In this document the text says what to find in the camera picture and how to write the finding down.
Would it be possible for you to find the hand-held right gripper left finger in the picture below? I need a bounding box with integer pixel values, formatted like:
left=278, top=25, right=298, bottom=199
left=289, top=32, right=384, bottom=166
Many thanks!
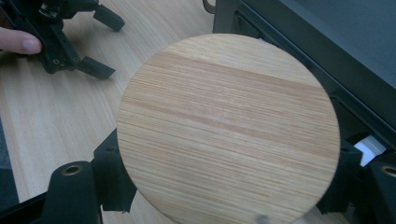
left=92, top=128, right=138, bottom=215

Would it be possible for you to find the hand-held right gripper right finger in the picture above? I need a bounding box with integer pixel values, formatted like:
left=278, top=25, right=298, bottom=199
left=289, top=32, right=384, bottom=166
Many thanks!
left=317, top=139, right=364, bottom=217

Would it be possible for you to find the black metal storage rack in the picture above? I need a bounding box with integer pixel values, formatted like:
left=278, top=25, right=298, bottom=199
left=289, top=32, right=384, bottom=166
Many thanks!
left=212, top=0, right=396, bottom=162

